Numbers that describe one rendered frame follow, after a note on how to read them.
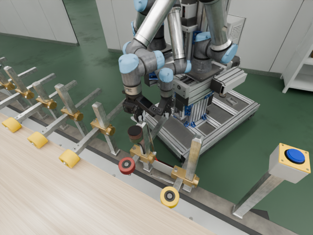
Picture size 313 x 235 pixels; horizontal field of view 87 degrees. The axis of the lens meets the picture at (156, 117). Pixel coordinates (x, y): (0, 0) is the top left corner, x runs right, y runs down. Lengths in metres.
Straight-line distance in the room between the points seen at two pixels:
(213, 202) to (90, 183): 0.62
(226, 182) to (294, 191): 0.61
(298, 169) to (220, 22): 0.66
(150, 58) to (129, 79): 0.12
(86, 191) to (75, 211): 0.08
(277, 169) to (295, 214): 1.44
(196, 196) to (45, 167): 0.79
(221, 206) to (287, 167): 0.51
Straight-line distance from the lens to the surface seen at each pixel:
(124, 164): 0.85
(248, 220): 1.03
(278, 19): 3.24
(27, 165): 1.08
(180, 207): 1.05
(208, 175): 1.86
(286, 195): 2.06
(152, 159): 0.89
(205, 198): 1.00
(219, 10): 0.89
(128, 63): 0.63
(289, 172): 0.59
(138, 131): 0.68
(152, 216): 0.75
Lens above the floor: 1.63
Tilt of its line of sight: 45 degrees down
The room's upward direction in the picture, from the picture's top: 4 degrees counter-clockwise
